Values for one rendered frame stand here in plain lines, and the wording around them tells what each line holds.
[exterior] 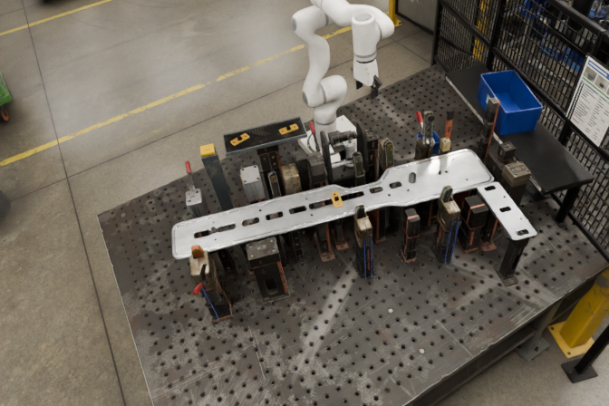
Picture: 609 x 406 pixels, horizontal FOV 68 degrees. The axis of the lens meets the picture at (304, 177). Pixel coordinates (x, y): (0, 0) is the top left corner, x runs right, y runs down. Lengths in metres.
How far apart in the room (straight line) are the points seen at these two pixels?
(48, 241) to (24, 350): 0.83
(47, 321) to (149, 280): 1.21
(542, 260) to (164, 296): 1.67
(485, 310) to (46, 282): 2.73
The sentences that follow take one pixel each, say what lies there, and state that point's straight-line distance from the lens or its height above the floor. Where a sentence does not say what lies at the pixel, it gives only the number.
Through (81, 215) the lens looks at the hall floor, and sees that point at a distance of 3.84.
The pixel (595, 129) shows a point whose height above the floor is 1.21.
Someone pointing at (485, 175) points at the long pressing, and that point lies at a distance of 2.09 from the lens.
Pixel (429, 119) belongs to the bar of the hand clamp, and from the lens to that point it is 2.00.
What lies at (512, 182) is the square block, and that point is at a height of 1.03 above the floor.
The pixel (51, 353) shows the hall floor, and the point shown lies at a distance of 3.23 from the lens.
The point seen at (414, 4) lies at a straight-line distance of 4.86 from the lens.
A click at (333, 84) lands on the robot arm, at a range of 2.30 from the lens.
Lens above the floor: 2.47
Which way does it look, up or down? 46 degrees down
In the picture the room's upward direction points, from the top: 9 degrees counter-clockwise
